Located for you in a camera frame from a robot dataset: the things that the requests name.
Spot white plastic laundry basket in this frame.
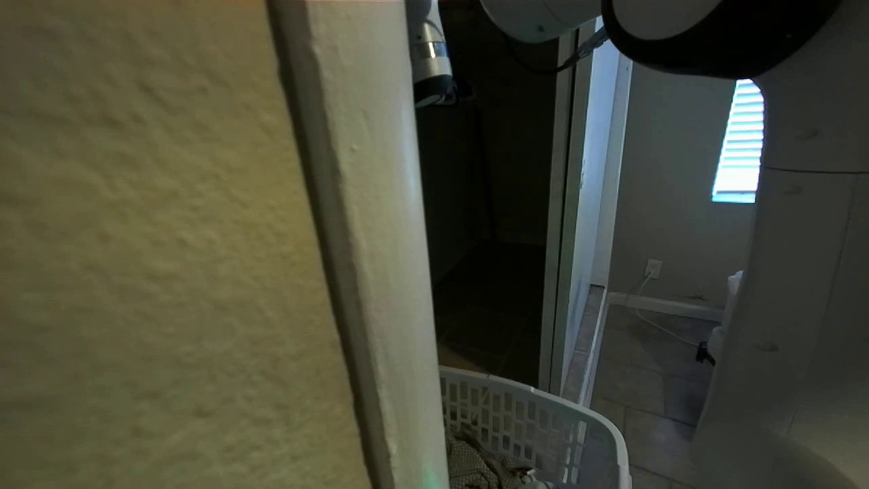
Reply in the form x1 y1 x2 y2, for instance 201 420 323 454
438 364 637 489

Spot olive checked cloth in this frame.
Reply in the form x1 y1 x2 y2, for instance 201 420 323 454
445 432 558 489

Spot window blinds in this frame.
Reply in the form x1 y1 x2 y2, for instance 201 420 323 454
710 77 768 206

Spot white cabinet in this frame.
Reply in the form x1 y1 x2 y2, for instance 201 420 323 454
690 0 869 489

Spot white door frame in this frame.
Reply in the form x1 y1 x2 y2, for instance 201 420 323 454
539 23 637 402

